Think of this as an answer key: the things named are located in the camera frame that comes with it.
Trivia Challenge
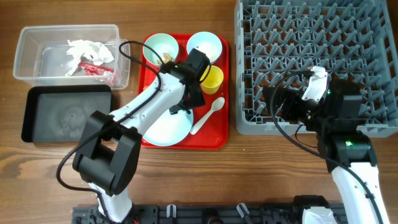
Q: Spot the white napkin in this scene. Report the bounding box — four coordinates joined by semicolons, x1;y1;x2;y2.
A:
65;40;114;77

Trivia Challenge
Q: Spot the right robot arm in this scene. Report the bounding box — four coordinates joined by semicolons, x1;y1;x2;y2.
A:
262;80;389;223

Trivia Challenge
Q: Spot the light blue bowl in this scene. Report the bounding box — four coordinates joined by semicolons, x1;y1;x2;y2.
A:
186;32;223;64

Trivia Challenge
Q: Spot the black food waste tray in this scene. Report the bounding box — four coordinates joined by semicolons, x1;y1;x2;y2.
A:
21;85;113;143

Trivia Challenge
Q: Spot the red snack wrapper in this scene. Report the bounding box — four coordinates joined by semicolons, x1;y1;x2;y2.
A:
78;62;116;84

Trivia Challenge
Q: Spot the clear plastic waste bin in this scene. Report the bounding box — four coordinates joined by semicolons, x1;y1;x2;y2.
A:
13;24;131;90

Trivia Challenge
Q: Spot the red serving tray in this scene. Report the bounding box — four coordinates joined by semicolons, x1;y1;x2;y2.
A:
138;34;230;150

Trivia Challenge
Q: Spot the black cable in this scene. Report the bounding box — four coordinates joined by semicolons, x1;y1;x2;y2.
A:
269;70;385;224
55;40;165;224

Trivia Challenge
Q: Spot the right black cable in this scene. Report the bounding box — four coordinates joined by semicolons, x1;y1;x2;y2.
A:
269;70;385;224

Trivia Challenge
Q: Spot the white plastic spoon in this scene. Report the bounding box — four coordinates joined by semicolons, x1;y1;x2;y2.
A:
190;97;225;135

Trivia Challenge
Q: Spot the left black cable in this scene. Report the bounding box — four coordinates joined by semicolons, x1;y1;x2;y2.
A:
55;40;165;224

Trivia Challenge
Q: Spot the yellow plastic cup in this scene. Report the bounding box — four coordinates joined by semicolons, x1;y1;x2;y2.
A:
200;65;224;95

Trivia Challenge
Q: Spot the light blue plate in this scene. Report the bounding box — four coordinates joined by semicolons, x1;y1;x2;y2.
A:
143;110;193;147

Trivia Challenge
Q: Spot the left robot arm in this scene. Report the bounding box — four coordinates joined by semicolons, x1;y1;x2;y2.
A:
72;49;210;223

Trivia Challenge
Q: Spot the brown food scrap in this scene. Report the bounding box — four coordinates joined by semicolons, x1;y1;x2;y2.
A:
157;53;174;64

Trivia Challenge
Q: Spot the green bowl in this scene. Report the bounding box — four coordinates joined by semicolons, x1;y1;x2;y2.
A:
143;33;179;67

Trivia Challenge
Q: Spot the grey dishwasher rack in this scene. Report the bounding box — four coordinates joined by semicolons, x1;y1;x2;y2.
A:
234;0;397;138

